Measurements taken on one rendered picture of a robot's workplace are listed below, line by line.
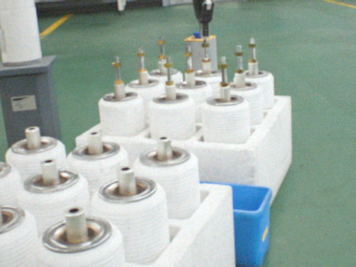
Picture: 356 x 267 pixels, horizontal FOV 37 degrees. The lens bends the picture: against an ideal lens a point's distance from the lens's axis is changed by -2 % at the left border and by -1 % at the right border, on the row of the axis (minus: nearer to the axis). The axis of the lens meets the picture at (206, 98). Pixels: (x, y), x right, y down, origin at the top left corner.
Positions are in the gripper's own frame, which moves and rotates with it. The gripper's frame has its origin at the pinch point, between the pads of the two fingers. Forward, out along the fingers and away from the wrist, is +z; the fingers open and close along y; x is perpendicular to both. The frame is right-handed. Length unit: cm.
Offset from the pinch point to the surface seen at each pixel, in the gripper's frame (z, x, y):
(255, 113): 15.8, -5.2, -20.8
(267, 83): 12.1, -12.0, -10.7
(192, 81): 9.5, 6.2, -11.0
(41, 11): 31, 68, 514
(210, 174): 23.6, 8.1, -32.0
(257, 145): 18.1, -0.9, -34.4
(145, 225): 14, 25, -67
